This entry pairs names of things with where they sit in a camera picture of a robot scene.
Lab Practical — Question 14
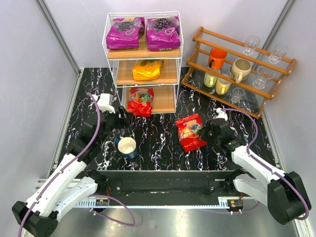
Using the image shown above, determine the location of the red candy bag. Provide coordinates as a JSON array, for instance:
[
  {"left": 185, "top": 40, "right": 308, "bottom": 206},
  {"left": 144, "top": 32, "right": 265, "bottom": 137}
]
[
  {"left": 175, "top": 114, "right": 207, "bottom": 152},
  {"left": 127, "top": 87, "right": 154, "bottom": 117}
]

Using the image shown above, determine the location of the yellow orange candy bag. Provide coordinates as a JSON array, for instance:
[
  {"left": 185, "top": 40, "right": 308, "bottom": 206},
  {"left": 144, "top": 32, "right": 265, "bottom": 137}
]
[{"left": 132, "top": 59, "right": 166, "bottom": 81}]

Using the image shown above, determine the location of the purple grape candy bag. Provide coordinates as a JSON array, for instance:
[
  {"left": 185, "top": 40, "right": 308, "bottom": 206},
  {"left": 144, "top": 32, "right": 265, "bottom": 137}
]
[{"left": 105, "top": 17, "right": 145, "bottom": 49}]

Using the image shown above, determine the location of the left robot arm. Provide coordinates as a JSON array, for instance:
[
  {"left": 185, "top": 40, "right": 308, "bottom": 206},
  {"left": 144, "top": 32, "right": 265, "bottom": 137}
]
[{"left": 12, "top": 106, "right": 133, "bottom": 237}]

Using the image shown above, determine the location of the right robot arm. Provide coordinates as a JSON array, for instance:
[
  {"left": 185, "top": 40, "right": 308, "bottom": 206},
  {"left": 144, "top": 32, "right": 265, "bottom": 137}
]
[{"left": 200, "top": 118, "right": 312, "bottom": 225}]

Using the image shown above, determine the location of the blue paper cup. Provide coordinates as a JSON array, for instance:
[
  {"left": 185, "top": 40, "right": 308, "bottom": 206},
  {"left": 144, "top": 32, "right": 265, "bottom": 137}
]
[{"left": 114, "top": 137, "right": 137, "bottom": 159}]

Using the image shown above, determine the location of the clear glass bottom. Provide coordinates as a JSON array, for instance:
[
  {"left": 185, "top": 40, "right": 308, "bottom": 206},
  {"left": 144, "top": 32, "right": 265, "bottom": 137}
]
[{"left": 231, "top": 87, "right": 245, "bottom": 104}]

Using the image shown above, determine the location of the clear glass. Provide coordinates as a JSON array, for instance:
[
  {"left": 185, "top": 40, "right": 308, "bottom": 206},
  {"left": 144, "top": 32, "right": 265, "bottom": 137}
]
[
  {"left": 231, "top": 87, "right": 245, "bottom": 104},
  {"left": 269, "top": 43, "right": 289, "bottom": 64},
  {"left": 253, "top": 66, "right": 275, "bottom": 89},
  {"left": 243, "top": 36, "right": 260, "bottom": 55}
]

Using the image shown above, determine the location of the pale yellow mug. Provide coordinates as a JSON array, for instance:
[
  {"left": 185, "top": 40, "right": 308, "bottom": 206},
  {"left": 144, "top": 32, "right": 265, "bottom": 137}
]
[{"left": 215, "top": 78, "right": 231, "bottom": 95}]

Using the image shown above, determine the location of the light green mug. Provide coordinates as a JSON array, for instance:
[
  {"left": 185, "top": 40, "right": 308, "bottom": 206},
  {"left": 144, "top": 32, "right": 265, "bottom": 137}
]
[{"left": 203, "top": 73, "right": 218, "bottom": 88}]

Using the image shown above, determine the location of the wooden cup rack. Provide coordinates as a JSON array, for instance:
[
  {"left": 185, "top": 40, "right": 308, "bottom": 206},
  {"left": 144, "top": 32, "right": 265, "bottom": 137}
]
[{"left": 181, "top": 27, "right": 296, "bottom": 119}]

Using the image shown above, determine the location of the beige large mug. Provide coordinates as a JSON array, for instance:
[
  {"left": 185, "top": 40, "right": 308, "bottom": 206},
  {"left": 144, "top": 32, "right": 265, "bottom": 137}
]
[{"left": 230, "top": 59, "right": 251, "bottom": 83}]

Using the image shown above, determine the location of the clear glass middle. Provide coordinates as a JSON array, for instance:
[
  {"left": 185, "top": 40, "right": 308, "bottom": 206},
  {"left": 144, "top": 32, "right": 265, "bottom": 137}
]
[{"left": 253, "top": 66, "right": 275, "bottom": 89}]

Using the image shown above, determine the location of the orange mug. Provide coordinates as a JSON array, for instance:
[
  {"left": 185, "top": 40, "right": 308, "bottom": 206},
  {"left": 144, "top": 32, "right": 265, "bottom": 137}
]
[{"left": 208, "top": 48, "right": 227, "bottom": 69}]

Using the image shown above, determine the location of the clear glass top left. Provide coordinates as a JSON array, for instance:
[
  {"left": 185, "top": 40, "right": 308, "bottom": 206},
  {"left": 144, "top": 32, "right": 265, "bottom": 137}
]
[{"left": 243, "top": 36, "right": 260, "bottom": 55}]

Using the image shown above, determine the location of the clear glass top right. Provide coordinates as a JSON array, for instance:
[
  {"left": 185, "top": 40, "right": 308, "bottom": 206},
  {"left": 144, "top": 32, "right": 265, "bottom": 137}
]
[{"left": 269, "top": 43, "right": 289, "bottom": 64}]

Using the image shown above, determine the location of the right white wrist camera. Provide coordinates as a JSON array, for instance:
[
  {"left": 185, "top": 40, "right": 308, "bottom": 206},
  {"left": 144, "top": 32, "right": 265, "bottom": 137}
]
[{"left": 215, "top": 108, "right": 228, "bottom": 121}]

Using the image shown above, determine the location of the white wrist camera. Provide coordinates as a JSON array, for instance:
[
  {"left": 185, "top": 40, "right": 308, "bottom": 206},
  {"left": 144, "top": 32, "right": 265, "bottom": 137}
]
[
  {"left": 92, "top": 93, "right": 115, "bottom": 114},
  {"left": 215, "top": 108, "right": 228, "bottom": 121}
]

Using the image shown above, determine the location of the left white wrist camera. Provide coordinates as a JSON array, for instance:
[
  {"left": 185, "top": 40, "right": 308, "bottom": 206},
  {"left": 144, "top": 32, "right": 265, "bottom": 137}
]
[{"left": 92, "top": 93, "right": 115, "bottom": 114}]

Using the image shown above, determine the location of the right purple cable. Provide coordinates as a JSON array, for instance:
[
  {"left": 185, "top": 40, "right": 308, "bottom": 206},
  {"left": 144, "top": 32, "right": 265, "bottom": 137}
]
[{"left": 219, "top": 108, "right": 311, "bottom": 220}]

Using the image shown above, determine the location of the purple cable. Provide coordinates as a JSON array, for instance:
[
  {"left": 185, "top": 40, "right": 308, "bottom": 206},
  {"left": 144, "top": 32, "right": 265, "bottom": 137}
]
[
  {"left": 219, "top": 108, "right": 311, "bottom": 220},
  {"left": 17, "top": 92, "right": 136, "bottom": 237}
]

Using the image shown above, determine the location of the white wire wooden shelf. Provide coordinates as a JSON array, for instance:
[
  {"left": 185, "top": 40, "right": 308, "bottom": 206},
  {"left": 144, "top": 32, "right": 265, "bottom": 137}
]
[{"left": 102, "top": 11, "right": 183, "bottom": 116}]

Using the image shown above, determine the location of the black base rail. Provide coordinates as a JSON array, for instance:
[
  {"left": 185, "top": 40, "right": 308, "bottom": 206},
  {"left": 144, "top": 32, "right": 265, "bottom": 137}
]
[{"left": 81, "top": 169, "right": 255, "bottom": 207}]

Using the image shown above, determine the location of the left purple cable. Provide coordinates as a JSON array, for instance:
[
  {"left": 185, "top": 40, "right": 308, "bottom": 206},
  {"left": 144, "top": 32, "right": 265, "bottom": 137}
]
[{"left": 17, "top": 92, "right": 136, "bottom": 237}]

